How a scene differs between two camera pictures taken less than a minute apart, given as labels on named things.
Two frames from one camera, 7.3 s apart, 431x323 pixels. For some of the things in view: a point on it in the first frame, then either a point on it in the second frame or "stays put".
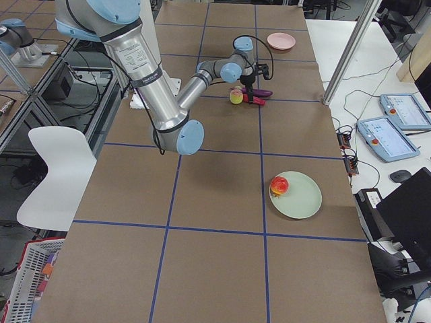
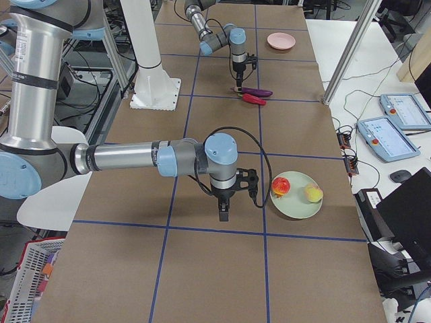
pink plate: (281, 41) stays put
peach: (236, 96) to (313, 192)
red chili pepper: (256, 100) stays put
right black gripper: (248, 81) to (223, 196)
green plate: (302, 198) stays put
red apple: (279, 185) stays put
